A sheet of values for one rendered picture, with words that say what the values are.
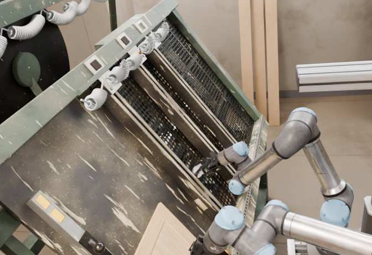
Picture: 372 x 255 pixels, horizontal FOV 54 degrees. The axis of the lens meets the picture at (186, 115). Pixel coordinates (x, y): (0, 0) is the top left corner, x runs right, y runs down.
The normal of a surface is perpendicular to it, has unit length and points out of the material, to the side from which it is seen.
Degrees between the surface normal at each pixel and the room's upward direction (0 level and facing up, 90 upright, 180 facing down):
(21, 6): 90
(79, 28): 90
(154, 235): 56
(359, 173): 0
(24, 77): 90
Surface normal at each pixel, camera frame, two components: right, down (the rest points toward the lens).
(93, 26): -0.18, 0.51
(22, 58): 0.95, 0.02
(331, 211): -0.19, -0.79
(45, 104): 0.72, -0.46
